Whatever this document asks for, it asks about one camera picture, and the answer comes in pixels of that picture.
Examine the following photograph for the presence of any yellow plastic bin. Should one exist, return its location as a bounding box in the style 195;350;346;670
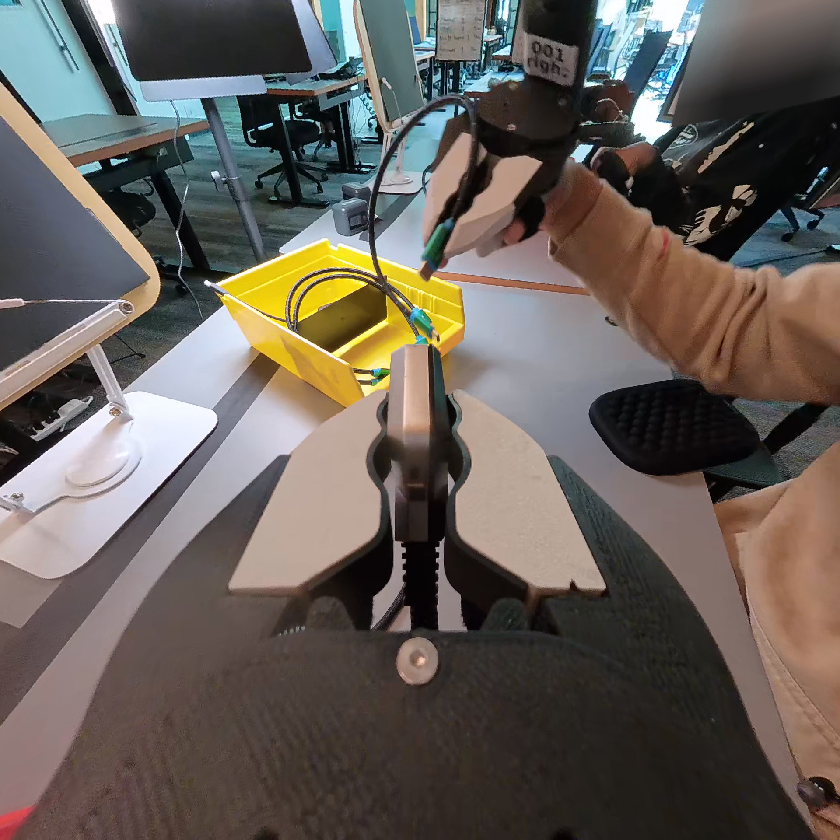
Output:
214;238;467;409

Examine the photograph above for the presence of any small grey box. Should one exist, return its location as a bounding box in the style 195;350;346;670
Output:
330;182;374;237

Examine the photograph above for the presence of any white power strip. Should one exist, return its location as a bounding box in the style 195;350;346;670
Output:
29;395;94;442

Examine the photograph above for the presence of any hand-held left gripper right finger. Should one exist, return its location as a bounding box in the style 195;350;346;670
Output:
445;389;609;621

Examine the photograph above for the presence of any black braided hdmi cable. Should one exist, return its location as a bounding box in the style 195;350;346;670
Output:
285;268;421;332
366;94;480;347
205;279;391;388

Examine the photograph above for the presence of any black bin divider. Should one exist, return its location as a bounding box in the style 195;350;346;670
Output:
294;282;389;353

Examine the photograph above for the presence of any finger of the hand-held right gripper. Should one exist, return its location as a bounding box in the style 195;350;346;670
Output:
446;156;546;259
421;130;492;265

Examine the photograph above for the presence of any wooden desk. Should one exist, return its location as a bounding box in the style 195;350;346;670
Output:
41;115;212;277
266;71;368;191

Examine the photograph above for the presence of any black office chair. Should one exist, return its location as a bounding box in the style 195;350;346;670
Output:
236;94;330;206

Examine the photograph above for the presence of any person's right forearm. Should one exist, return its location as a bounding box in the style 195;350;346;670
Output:
543;163;840;406

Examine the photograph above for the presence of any white wall chart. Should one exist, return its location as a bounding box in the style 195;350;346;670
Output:
435;0;488;63

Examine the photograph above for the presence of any person's beige hoodie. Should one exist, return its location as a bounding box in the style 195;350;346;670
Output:
714;438;840;829

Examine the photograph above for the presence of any black chair armrest pad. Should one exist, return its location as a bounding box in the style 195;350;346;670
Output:
588;378;763;478

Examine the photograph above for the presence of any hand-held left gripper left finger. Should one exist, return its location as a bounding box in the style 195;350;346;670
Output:
227;390;395;624

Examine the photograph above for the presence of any person's right hand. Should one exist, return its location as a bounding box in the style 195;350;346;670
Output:
500;194;550;248

